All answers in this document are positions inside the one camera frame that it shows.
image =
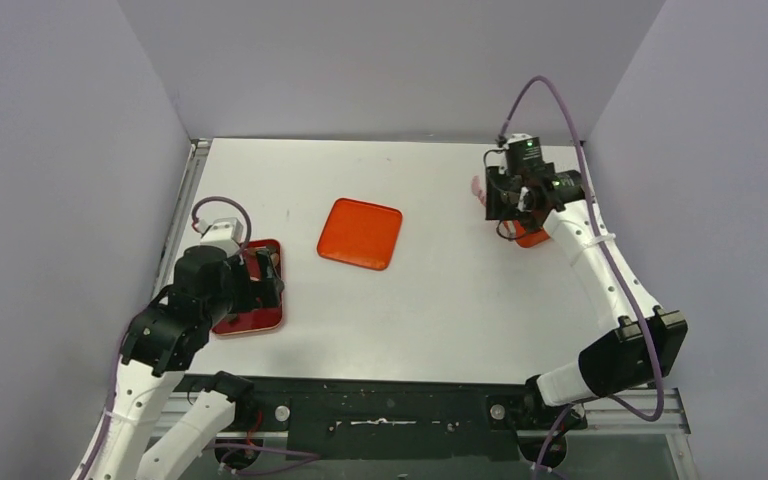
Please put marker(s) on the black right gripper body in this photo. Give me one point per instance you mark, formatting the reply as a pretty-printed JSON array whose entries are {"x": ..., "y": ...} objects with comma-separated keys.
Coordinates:
[{"x": 499, "y": 198}]

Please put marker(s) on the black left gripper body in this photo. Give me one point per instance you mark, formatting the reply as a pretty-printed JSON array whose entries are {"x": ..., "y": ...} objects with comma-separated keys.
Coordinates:
[{"x": 239, "y": 293}]

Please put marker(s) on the pink silicone tongs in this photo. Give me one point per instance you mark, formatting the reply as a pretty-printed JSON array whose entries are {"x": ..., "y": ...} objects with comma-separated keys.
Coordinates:
[{"x": 477, "y": 189}]

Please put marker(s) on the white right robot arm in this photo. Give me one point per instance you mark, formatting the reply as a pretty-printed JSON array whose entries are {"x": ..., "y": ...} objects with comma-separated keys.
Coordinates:
[{"x": 638, "y": 340}]

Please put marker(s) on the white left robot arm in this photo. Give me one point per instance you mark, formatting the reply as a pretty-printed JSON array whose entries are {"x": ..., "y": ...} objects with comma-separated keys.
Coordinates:
[{"x": 156, "y": 350}]

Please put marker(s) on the red chocolate tray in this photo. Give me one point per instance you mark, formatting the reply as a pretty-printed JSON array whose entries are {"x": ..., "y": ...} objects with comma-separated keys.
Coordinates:
[{"x": 258, "y": 319}]

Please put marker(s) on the orange compartment chocolate box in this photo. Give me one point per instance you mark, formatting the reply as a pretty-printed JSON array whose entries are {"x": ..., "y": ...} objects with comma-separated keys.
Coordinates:
[{"x": 527, "y": 240}]

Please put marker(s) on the orange box lid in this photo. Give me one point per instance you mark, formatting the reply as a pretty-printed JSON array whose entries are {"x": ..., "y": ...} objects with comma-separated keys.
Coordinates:
[{"x": 360, "y": 233}]

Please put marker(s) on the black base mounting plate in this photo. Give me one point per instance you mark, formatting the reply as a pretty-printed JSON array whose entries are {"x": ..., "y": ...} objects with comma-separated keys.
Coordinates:
[{"x": 381, "y": 420}]

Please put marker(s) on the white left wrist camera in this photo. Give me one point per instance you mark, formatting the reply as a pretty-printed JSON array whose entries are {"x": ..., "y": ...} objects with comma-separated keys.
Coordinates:
[{"x": 226, "y": 234}]

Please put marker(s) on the aluminium table edge rail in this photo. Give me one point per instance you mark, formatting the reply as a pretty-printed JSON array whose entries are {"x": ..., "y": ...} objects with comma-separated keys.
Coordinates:
[{"x": 180, "y": 218}]

